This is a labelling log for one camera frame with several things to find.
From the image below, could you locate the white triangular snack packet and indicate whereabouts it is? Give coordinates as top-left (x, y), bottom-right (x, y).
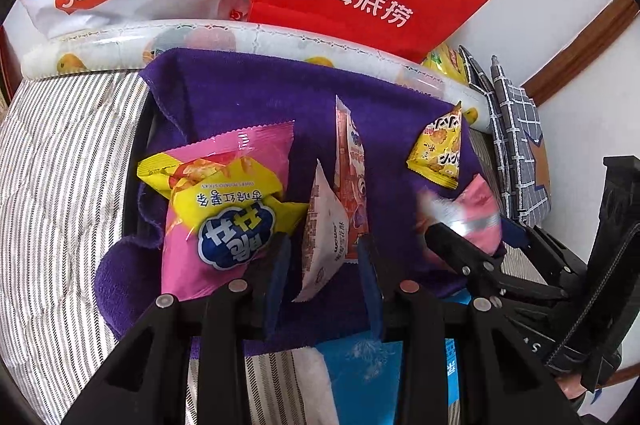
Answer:
top-left (292, 159), bottom-right (361, 303)

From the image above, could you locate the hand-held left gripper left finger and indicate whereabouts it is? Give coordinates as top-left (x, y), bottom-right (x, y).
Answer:
top-left (60, 232), bottom-right (293, 425)

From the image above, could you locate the checked cloth with star patch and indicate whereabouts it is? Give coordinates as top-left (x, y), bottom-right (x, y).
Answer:
top-left (457, 45), bottom-right (551, 226)

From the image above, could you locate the rolled fruit print mat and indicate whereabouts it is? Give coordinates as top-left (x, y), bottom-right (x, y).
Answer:
top-left (22, 18), bottom-right (493, 133)

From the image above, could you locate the yellow chip bag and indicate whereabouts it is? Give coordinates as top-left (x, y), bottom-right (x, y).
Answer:
top-left (422, 42), bottom-right (468, 81)

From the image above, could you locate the pink packet with silver stripe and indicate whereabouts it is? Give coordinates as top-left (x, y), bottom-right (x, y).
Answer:
top-left (417, 174), bottom-right (503, 256)

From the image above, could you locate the blue tissue pack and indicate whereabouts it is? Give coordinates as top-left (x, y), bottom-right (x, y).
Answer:
top-left (295, 337), bottom-right (463, 425)

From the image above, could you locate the small yellow snack packet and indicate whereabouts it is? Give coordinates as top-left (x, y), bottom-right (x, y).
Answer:
top-left (406, 102), bottom-right (463, 191)

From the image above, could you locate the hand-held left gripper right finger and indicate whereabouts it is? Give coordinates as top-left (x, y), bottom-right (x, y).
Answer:
top-left (356, 235), bottom-right (585, 425)

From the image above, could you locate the large pink yellow snack packet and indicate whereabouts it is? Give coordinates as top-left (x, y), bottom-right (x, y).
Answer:
top-left (137, 121), bottom-right (311, 301)

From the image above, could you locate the striped grey mattress cover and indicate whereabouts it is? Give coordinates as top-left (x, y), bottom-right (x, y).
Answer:
top-left (0, 72), bottom-right (321, 425)

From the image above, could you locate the long pink snack stick packet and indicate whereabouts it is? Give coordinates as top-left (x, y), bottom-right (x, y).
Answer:
top-left (334, 95), bottom-right (371, 263)

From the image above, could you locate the purple towel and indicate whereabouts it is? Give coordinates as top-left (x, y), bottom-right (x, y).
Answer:
top-left (95, 48), bottom-right (526, 351)

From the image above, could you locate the brown wooden door frame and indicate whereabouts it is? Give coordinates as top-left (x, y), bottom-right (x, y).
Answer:
top-left (520, 0), bottom-right (640, 106)

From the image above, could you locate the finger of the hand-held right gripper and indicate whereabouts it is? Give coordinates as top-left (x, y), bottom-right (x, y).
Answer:
top-left (424, 221), bottom-right (566, 301)
top-left (502, 220), bottom-right (588, 278)

